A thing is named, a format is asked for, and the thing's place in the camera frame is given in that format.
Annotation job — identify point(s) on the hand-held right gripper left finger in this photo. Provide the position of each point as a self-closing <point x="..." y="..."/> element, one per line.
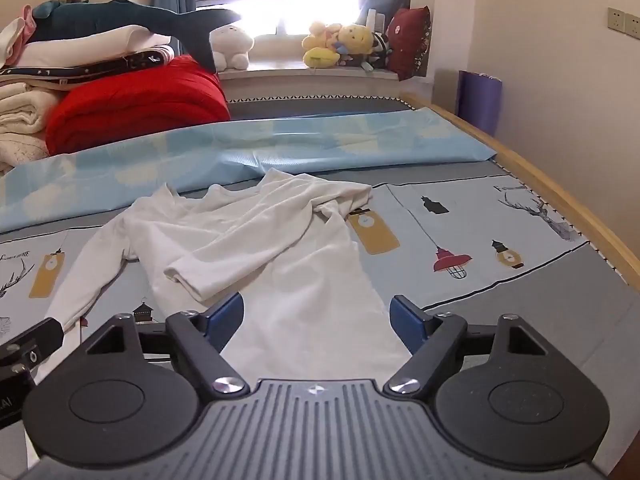
<point x="227" y="316"/>

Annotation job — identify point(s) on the light blue cloud-print blanket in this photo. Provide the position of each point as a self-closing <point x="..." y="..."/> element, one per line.
<point x="250" y="145"/>

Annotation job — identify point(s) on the white long-sleeve shirt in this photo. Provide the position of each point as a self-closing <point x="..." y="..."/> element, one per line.
<point x="280" y="230"/>

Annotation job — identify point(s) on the pink and white cloth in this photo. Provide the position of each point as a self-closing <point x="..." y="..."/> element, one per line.
<point x="20" y="25"/>

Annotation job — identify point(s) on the black and white striped plush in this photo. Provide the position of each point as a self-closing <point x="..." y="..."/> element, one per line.
<point x="380" y="47"/>

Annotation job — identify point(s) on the red quilt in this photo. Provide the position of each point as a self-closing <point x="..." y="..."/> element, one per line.
<point x="140" y="105"/>

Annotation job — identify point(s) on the navy star-print blanket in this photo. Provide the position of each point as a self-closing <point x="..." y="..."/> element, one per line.
<point x="100" y="67"/>

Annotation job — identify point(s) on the yellow-haired doll plush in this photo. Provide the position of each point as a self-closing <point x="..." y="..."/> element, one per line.
<point x="355" y="35"/>

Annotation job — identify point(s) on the wooden bed frame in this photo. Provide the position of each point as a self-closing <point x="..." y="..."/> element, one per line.
<point x="550" y="180"/>

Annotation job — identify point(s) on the cream folded blanket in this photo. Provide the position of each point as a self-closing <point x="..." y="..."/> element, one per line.
<point x="20" y="115"/>

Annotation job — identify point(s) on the white folded blanket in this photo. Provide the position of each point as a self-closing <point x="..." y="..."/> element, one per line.
<point x="90" y="42"/>

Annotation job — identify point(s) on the purple box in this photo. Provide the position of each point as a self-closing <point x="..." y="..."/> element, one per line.
<point x="480" y="102"/>

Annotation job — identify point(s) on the dark blue shark plush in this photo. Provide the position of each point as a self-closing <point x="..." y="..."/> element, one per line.
<point x="100" y="15"/>

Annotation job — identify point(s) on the white plush toy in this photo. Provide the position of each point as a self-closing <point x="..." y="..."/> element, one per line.
<point x="230" y="42"/>

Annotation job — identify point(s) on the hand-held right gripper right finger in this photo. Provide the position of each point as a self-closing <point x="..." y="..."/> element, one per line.
<point x="406" y="321"/>

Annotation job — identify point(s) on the dark red cushion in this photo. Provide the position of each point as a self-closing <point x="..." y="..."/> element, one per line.
<point x="410" y="40"/>

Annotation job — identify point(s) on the beige wall socket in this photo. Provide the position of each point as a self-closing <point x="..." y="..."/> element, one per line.
<point x="622" y="22"/>

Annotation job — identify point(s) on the white comb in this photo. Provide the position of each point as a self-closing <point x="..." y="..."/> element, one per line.
<point x="375" y="20"/>

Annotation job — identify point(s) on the grey printed bed sheet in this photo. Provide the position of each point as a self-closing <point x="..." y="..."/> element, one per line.
<point x="475" y="260"/>

